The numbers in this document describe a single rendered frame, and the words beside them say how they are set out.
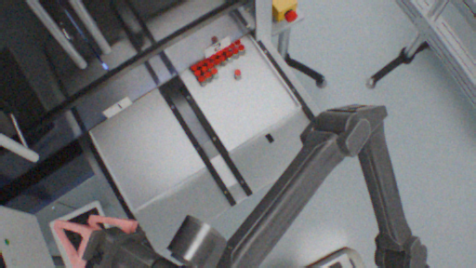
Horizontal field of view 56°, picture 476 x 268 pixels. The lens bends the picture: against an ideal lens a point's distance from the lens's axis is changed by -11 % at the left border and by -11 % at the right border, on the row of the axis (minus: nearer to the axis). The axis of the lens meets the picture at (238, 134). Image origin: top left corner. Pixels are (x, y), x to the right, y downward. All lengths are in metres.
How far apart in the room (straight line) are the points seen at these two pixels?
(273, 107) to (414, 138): 1.17
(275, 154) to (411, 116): 1.21
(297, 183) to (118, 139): 0.89
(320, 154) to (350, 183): 1.61
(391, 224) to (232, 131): 0.67
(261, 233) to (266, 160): 0.77
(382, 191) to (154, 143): 0.80
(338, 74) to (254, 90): 1.06
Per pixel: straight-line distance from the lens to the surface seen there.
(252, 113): 1.54
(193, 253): 0.68
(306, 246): 2.36
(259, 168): 1.50
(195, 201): 1.49
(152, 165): 1.53
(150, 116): 1.57
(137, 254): 0.70
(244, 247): 0.74
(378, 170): 0.96
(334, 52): 2.61
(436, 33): 2.17
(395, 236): 1.06
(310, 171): 0.80
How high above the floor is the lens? 2.35
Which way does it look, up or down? 75 degrees down
